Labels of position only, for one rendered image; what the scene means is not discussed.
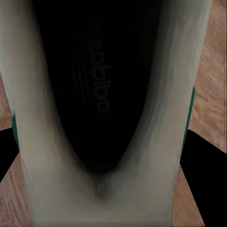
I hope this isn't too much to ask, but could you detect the gym shoe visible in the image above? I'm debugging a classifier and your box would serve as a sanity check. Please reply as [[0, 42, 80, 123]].
[[0, 0, 212, 227]]

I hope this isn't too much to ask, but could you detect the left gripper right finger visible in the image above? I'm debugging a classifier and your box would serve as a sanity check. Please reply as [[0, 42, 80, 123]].
[[180, 130, 227, 227]]

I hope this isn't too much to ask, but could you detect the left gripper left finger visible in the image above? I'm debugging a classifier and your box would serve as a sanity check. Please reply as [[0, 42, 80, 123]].
[[0, 128, 19, 183]]

